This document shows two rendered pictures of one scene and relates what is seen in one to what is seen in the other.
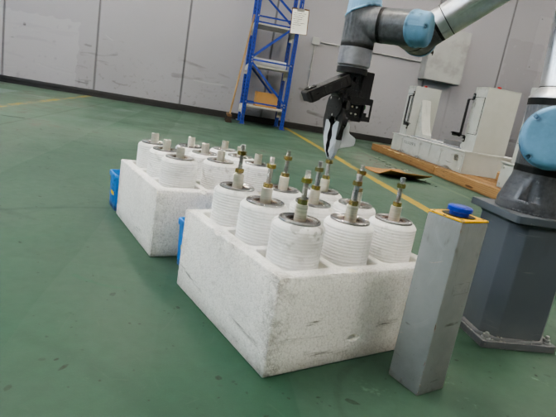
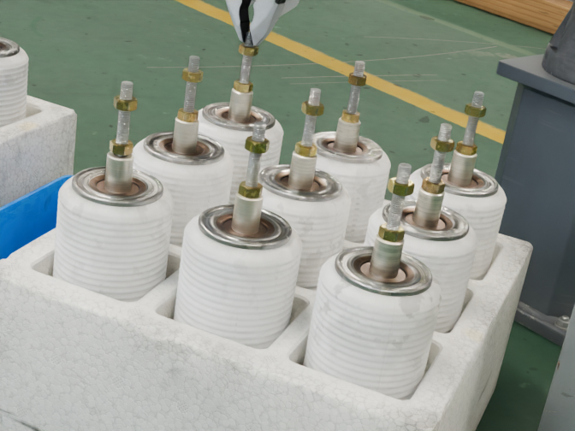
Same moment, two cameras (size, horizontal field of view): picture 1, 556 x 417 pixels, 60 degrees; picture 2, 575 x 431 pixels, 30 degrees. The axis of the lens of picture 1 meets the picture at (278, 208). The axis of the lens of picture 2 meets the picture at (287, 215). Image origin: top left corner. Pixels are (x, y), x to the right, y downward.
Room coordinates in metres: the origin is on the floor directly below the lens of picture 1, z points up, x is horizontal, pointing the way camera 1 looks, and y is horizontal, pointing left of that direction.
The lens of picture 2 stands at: (0.27, 0.46, 0.61)
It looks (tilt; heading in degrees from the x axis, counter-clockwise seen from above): 24 degrees down; 324
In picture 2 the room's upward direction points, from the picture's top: 9 degrees clockwise
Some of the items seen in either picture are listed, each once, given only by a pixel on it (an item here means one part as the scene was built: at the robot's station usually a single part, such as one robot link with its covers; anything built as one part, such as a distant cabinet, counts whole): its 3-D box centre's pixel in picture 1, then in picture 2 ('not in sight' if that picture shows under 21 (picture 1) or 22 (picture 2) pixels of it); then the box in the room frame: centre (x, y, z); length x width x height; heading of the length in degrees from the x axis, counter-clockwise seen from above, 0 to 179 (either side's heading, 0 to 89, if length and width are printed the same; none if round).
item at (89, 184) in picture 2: (237, 187); (117, 186); (1.02, 0.09, 0.25); 0.08 x 0.08 x 0.01
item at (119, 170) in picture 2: (237, 181); (119, 173); (1.02, 0.09, 0.26); 0.02 x 0.02 x 0.03
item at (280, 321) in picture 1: (299, 275); (274, 338); (0.99, -0.07, 0.09); 0.39 x 0.39 x 0.18; 35
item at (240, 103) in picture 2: (323, 185); (240, 105); (1.15, -0.10, 0.26); 0.02 x 0.02 x 0.03
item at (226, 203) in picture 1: (231, 227); (109, 282); (1.02, 0.09, 0.16); 0.10 x 0.10 x 0.18
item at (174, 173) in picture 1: (175, 190); not in sight; (1.27, 0.28, 0.16); 0.10 x 0.10 x 0.18
